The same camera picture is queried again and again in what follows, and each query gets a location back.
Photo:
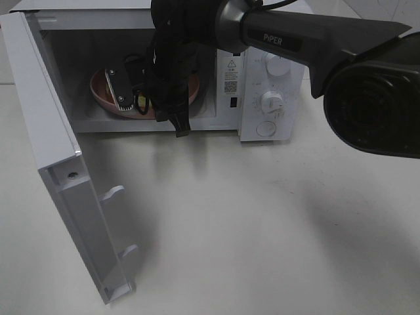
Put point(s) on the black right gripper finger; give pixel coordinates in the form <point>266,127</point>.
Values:
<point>180,121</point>

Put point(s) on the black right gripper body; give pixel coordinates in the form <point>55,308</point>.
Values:
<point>171,55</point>

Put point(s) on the pink round plate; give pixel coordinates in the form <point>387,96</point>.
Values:
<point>98,86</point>

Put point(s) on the round white door button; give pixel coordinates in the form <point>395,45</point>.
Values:
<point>266,129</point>

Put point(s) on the white microwave door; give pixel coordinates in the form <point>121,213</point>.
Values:
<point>59,158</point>

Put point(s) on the white bread sandwich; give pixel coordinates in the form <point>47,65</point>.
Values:
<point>141,103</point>

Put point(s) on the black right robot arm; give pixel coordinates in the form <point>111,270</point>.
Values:
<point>366,71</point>

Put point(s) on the white warning label sticker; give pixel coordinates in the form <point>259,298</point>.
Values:
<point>230,73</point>

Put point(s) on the white microwave oven body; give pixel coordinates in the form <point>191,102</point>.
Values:
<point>65,57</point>

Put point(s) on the lower white timer knob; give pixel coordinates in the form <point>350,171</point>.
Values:
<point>271,102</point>

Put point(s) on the upper white power knob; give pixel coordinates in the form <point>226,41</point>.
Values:
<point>276,66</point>

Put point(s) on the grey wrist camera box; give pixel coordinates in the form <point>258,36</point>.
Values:
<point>120,86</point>

